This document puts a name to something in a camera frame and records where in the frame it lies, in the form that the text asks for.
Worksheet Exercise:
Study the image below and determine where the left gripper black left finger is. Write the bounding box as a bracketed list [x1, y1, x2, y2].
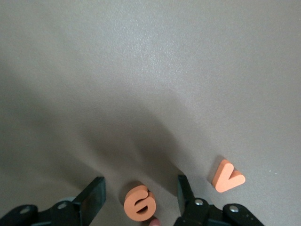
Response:
[0, 176, 106, 226]

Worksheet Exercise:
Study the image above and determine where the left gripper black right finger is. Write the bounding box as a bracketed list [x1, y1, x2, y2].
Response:
[173, 174, 264, 226]

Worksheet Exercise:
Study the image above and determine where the orange foam letter e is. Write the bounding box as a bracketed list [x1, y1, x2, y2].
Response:
[124, 185, 157, 222]

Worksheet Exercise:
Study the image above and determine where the orange foam letter v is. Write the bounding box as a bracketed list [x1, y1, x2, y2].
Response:
[211, 159, 246, 193]

